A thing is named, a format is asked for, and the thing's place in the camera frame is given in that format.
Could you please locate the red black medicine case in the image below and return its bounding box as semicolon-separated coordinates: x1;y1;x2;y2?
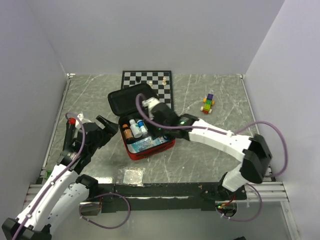
107;83;176;161

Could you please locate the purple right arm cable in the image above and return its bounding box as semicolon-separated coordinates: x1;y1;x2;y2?
135;93;289;178

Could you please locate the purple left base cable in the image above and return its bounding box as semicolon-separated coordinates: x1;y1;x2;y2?
78;192;131;230

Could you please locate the green clip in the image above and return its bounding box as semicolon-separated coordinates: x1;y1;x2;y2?
46;170;52;179

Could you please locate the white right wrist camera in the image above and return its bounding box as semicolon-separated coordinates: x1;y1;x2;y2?
142;97;161;120

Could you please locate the clear flat plastic pouch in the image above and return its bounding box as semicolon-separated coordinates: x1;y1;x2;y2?
116;167;145;186

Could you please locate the blue wipes packet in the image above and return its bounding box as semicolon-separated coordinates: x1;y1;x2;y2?
127;136;167;154

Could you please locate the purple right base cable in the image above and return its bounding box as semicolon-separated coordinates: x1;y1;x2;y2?
216;183;263;223

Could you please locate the white medicine bottle green label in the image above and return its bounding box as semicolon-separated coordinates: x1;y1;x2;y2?
129;119;143;139

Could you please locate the black white chessboard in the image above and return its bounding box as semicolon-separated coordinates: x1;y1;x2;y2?
120;70;174;110

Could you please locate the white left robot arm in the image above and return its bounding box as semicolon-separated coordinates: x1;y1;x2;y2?
1;115;119;240

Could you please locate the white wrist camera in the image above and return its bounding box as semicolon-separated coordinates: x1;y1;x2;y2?
142;97;161;120
75;112;92;129

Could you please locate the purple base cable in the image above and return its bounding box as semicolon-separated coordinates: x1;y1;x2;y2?
216;183;263;223
78;192;131;230

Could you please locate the brown bottle orange cap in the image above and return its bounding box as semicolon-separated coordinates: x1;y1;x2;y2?
122;124;134;141

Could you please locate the cream chess queen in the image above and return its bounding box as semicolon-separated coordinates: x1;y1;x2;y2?
162;76;167;85

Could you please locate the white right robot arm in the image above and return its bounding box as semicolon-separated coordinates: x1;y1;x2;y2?
142;98;272;200

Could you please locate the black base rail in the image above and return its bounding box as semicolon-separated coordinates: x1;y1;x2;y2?
81;182;247;213

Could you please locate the colourful toy block car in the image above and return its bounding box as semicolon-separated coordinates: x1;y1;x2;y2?
200;93;215;115

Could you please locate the small dropper bottle blue label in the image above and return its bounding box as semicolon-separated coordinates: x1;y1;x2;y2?
137;119;148;135

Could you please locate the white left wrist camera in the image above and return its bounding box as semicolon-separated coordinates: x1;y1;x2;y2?
75;112;92;129

